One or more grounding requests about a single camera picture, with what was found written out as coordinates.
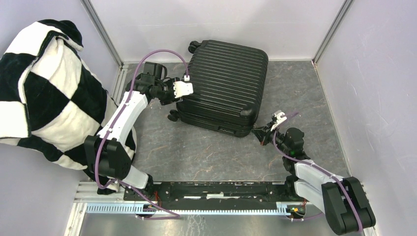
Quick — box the black white checkered blanket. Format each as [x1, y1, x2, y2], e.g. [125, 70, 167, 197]
[0, 19, 117, 180]

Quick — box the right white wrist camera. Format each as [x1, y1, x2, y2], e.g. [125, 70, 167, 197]
[270, 110, 287, 131]

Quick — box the black suitcase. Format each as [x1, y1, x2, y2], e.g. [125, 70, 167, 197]
[167, 39, 269, 137]

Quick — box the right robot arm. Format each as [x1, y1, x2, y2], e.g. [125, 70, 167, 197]
[252, 121, 376, 236]

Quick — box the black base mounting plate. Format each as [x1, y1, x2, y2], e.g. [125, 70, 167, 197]
[123, 181, 317, 211]

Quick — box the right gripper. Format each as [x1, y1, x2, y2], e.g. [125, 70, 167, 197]
[250, 120, 289, 155]

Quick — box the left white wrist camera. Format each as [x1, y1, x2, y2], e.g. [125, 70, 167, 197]
[173, 75, 193, 98]

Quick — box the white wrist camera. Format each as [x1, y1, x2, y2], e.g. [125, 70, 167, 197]
[173, 75, 193, 98]
[270, 110, 287, 131]

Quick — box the purple cable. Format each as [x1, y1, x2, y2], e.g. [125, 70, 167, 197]
[272, 112, 364, 233]
[94, 49, 191, 221]

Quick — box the aluminium frame rail base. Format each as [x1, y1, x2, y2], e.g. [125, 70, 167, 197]
[63, 181, 379, 236]

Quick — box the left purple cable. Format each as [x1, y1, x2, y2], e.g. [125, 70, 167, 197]
[94, 49, 191, 221]

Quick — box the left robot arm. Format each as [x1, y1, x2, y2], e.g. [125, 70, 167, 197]
[84, 62, 193, 201]

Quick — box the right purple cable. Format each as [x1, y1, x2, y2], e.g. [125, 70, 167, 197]
[272, 112, 364, 233]

